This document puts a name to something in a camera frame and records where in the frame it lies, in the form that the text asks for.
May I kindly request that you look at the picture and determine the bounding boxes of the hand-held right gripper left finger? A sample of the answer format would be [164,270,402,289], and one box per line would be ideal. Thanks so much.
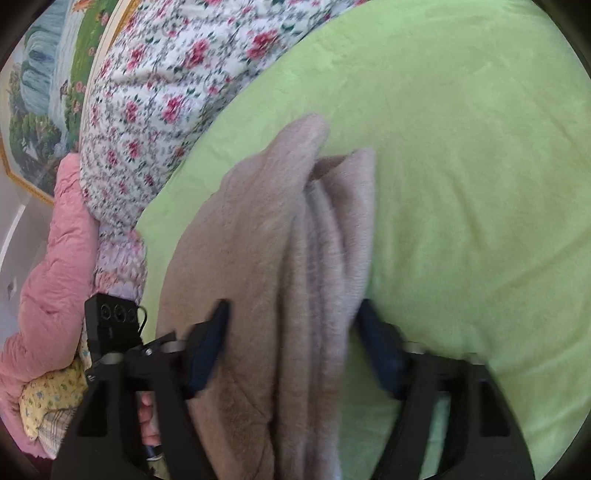
[51,299,232,480]

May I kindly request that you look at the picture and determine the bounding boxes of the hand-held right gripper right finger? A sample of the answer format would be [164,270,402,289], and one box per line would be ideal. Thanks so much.
[355,299,536,480]

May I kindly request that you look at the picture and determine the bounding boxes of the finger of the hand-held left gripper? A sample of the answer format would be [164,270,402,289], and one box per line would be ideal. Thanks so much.
[126,330,180,366]

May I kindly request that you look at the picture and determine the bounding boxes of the beige knitted sweater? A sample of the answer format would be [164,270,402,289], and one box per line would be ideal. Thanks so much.
[154,113,378,480]

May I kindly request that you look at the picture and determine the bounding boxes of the person's left hand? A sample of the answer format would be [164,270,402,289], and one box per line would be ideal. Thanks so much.
[137,390,163,448]

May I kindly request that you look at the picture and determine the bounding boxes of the pastel floral cloth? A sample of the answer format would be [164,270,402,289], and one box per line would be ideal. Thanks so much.
[93,225,148,308]

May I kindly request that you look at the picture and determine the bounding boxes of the pink quilted blanket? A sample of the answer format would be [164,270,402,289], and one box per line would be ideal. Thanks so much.
[0,152,101,459]

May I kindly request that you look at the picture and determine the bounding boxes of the yellow printed cloth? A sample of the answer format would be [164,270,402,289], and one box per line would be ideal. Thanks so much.
[21,359,89,440]

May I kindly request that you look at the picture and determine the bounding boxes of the plaid cloth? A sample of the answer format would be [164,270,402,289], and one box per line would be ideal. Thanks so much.
[36,406,77,459]

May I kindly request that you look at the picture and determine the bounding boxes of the green bed sheet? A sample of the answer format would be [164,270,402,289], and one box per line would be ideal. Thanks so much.
[136,0,591,480]

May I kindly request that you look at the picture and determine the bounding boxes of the framed landscape painting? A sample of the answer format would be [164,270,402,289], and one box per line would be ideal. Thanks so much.
[0,0,139,206]

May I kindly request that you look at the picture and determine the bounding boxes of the white rose-print quilt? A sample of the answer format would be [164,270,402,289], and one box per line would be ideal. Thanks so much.
[78,0,368,232]

